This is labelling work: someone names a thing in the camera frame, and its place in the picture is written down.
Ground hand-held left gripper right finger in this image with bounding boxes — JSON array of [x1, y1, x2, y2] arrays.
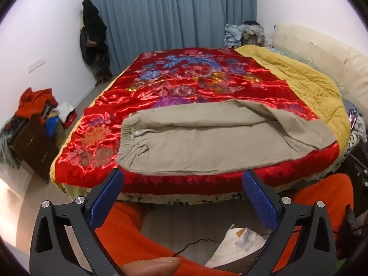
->
[[242, 169, 337, 276]]

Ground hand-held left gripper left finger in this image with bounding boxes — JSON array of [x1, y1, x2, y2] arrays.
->
[[29, 168, 127, 276]]

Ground beige pants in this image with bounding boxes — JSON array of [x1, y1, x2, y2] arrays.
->
[[116, 98, 331, 176]]

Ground person's left hand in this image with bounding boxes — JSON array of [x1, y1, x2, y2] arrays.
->
[[119, 257, 182, 276]]

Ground person's orange fleece trousers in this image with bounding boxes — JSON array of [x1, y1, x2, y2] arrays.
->
[[95, 174, 355, 276]]

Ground brown wooden cabinet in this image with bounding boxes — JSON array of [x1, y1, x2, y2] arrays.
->
[[9, 115, 65, 183]]

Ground red box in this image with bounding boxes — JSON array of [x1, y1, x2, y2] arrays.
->
[[64, 112, 78, 128]]

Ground dark bedside table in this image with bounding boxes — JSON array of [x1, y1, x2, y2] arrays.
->
[[343, 147, 368, 184]]

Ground yellow fleece blanket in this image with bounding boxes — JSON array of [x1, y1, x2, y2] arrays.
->
[[234, 44, 351, 150]]

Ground pile of colourful clothes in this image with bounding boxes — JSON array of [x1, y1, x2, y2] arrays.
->
[[0, 88, 66, 170]]

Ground red floral satin quilt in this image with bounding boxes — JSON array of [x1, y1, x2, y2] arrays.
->
[[50, 47, 350, 204]]

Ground cream upholstered headboard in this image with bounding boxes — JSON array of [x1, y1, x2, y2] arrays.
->
[[272, 21, 368, 121]]

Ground black hanging coat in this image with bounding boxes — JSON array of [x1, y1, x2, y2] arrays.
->
[[79, 0, 113, 86]]

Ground striped blue white pillow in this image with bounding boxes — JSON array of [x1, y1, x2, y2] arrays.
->
[[224, 23, 245, 49]]

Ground dark clothes heap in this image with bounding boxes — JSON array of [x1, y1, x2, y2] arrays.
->
[[241, 21, 265, 46]]

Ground blue curtain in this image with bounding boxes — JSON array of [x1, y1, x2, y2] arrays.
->
[[83, 0, 256, 77]]

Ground black cable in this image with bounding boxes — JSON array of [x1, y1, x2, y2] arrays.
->
[[172, 233, 272, 258]]

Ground white wall plate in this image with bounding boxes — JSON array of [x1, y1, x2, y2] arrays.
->
[[27, 59, 46, 72]]

